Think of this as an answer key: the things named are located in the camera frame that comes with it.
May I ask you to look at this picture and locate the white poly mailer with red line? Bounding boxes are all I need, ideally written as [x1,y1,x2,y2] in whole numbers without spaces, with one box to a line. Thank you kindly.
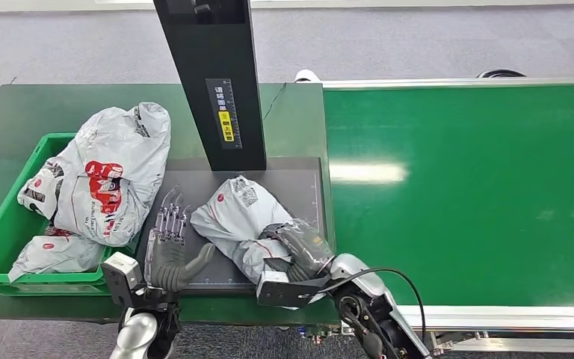
[190,174,327,286]

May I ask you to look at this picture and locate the small white mailer bag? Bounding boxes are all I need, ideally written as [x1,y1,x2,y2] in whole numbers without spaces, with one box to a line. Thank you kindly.
[7,227,105,283]

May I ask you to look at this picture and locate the metal connector bracket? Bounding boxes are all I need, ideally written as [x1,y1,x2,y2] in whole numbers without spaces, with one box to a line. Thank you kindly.
[294,324,355,344]

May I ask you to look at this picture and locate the thin black wire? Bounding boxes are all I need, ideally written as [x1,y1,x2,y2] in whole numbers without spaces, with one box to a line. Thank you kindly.
[262,82,288,121]

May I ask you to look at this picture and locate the green conveyor belt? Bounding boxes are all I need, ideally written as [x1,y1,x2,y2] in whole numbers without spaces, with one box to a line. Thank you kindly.
[322,84,574,307]

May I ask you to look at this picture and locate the large white mailer red print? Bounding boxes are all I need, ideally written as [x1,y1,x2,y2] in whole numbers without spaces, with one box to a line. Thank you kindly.
[16,102,172,248]

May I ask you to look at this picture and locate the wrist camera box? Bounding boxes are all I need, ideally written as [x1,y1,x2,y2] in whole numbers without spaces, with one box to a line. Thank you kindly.
[256,271,333,309]
[101,251,144,308]

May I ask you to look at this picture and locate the black scanner column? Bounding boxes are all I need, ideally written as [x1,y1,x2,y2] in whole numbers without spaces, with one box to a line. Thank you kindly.
[152,0,267,172]

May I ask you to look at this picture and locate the black scanner base plate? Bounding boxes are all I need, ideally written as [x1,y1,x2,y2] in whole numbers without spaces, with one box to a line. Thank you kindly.
[135,157,336,297]

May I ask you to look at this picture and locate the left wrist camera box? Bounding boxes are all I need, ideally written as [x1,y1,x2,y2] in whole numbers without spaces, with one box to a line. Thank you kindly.
[101,251,144,308]

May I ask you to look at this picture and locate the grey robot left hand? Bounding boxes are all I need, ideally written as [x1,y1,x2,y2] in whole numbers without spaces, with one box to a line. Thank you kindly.
[144,185,216,293]

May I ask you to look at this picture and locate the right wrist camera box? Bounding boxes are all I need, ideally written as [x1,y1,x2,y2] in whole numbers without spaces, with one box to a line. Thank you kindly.
[256,271,333,309]

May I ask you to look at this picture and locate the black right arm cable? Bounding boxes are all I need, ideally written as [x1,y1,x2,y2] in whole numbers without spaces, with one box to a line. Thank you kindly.
[316,267,427,344]

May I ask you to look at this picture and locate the black round object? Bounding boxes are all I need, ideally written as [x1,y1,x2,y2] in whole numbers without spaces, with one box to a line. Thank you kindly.
[475,68,528,79]

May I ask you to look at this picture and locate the aluminium conveyor frame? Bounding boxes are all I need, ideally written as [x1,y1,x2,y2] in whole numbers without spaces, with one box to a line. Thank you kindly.
[320,76,574,354]

